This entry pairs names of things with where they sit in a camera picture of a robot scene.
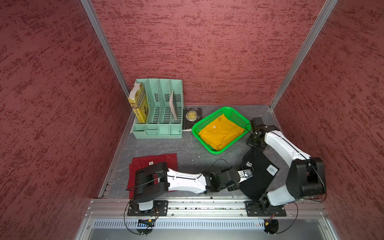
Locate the black t-shirt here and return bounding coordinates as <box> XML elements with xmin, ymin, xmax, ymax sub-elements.
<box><xmin>240</xmin><ymin>149</ymin><xmax>279</xmax><ymax>201</ymax></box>

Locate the green plastic basket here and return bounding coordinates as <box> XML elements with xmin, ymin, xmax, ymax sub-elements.
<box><xmin>192</xmin><ymin>107</ymin><xmax>251</xmax><ymax>155</ymax></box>

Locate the yellow t-shirt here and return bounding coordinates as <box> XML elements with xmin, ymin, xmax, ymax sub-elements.
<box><xmin>199</xmin><ymin>114</ymin><xmax>245</xmax><ymax>151</ymax></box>

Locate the dark red t-shirt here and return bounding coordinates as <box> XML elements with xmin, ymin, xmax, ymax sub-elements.
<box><xmin>127</xmin><ymin>153</ymin><xmax>178</xmax><ymax>189</ymax></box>

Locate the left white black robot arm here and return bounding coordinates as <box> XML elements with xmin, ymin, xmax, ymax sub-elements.
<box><xmin>128</xmin><ymin>163</ymin><xmax>253</xmax><ymax>212</ymax></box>

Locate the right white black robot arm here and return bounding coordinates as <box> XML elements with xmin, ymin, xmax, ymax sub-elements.
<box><xmin>240</xmin><ymin>118</ymin><xmax>327</xmax><ymax>208</ymax></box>

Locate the black paperback book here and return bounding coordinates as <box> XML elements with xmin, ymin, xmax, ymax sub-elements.
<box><xmin>183</xmin><ymin>107</ymin><xmax>203</xmax><ymax>132</ymax></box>

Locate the thin grey book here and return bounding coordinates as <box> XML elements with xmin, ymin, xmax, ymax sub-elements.
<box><xmin>169</xmin><ymin>91</ymin><xmax>178</xmax><ymax>120</ymax></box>

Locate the mint green desk organizer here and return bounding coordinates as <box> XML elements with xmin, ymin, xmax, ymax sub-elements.
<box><xmin>132</xmin><ymin>79</ymin><xmax>184</xmax><ymax>139</ymax></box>

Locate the yellow book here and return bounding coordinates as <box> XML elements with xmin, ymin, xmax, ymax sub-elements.
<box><xmin>128</xmin><ymin>82</ymin><xmax>149</xmax><ymax>124</ymax></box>

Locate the right corner aluminium profile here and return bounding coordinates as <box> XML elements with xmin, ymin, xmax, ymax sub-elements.
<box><xmin>269</xmin><ymin>0</ymin><xmax>338</xmax><ymax>112</ymax></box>

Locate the corner aluminium profile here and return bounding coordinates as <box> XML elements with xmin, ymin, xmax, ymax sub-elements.
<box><xmin>81</xmin><ymin>0</ymin><xmax>130</xmax><ymax>98</ymax></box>
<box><xmin>269</xmin><ymin>0</ymin><xmax>338</xmax><ymax>112</ymax></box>

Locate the left corner aluminium profile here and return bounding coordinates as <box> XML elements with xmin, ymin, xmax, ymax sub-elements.
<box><xmin>81</xmin><ymin>0</ymin><xmax>130</xmax><ymax>98</ymax></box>

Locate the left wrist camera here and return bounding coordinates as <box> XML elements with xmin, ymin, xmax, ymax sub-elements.
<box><xmin>238</xmin><ymin>169</ymin><xmax>253</xmax><ymax>183</ymax></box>

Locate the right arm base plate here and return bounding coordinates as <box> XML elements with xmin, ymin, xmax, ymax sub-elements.
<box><xmin>244</xmin><ymin>201</ymin><xmax>287</xmax><ymax>218</ymax></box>

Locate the right black base cable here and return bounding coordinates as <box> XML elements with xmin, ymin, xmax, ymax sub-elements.
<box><xmin>263</xmin><ymin>201</ymin><xmax>299</xmax><ymax>235</ymax></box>

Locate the black base cable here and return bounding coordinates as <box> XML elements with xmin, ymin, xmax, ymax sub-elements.
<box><xmin>263</xmin><ymin>201</ymin><xmax>299</xmax><ymax>235</ymax></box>
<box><xmin>123</xmin><ymin>199</ymin><xmax>160</xmax><ymax>236</ymax></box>

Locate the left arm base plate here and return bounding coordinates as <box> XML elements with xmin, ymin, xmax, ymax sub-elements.
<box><xmin>126</xmin><ymin>200</ymin><xmax>169</xmax><ymax>218</ymax></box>

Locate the left black base cable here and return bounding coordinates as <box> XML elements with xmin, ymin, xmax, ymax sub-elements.
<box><xmin>123</xmin><ymin>199</ymin><xmax>160</xmax><ymax>236</ymax></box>

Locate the aluminium front rail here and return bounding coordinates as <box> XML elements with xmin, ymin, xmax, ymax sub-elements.
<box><xmin>84</xmin><ymin>197</ymin><xmax>330</xmax><ymax>220</ymax></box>

